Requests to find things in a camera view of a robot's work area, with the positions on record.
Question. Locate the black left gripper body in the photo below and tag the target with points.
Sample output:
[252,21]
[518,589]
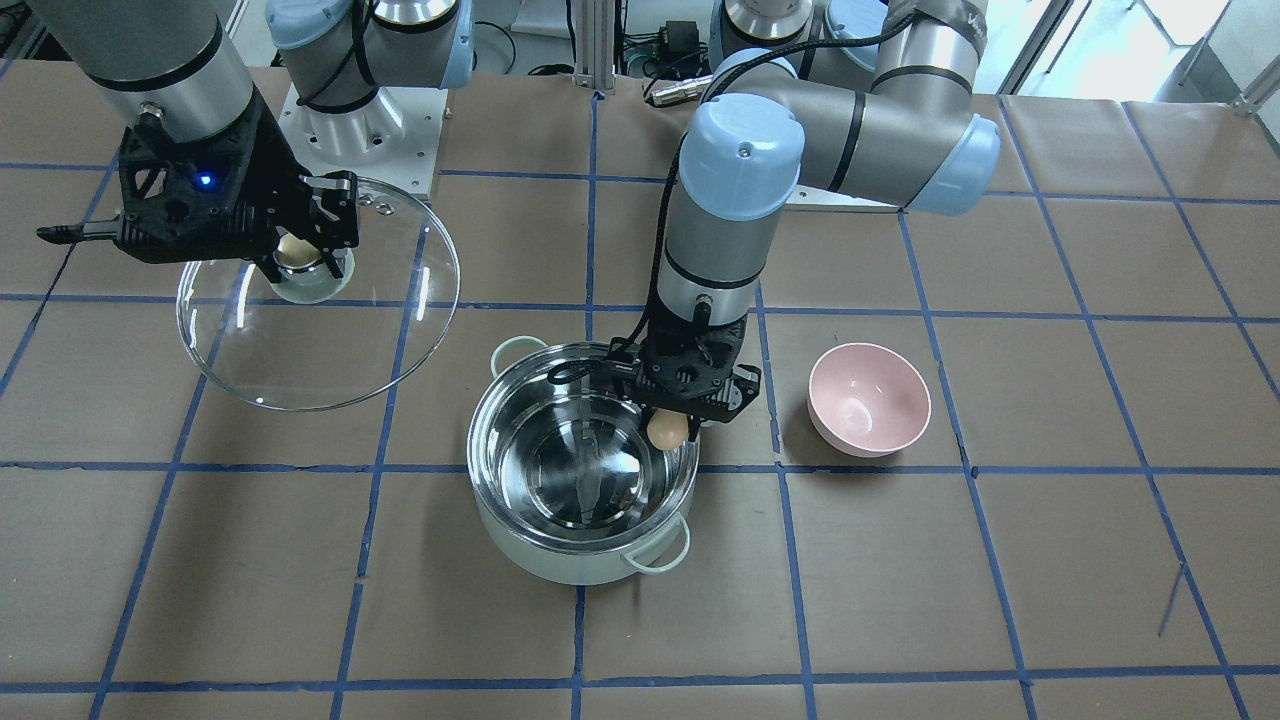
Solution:
[742,389]

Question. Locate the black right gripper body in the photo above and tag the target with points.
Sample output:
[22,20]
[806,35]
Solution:
[281,172]

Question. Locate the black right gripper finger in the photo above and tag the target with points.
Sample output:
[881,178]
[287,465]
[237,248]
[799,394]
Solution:
[336,261]
[270,266]

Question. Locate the brown egg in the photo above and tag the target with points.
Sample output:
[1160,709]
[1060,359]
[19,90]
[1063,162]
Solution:
[667,430]

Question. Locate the glass pot lid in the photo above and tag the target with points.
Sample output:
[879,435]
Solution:
[318,340]

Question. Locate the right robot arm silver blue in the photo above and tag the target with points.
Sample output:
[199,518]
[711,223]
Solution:
[174,58]

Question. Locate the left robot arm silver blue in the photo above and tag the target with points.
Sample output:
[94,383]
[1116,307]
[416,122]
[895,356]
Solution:
[886,118]

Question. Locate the pale green steel pot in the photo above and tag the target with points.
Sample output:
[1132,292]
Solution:
[564,486]

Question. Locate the pink bowl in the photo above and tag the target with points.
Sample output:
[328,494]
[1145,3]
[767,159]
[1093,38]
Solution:
[866,400]

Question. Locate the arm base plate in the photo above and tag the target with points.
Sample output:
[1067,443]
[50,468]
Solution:
[394,139]

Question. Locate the aluminium frame post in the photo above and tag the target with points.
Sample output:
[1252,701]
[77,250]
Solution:
[594,37]

